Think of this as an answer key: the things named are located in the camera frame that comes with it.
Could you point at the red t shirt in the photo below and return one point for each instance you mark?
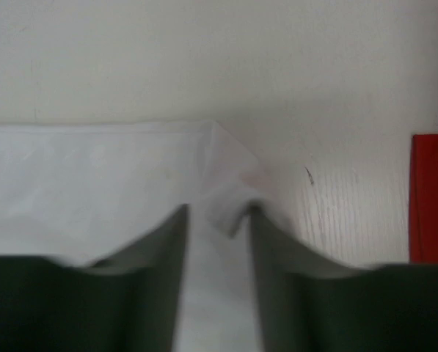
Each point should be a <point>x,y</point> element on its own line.
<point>423,199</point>

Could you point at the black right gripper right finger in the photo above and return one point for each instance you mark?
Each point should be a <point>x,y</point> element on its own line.
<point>307,302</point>

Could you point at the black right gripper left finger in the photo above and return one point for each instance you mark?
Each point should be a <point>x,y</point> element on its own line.
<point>127,301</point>

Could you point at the white t shirt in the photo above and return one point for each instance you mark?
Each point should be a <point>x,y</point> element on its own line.
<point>79,192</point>

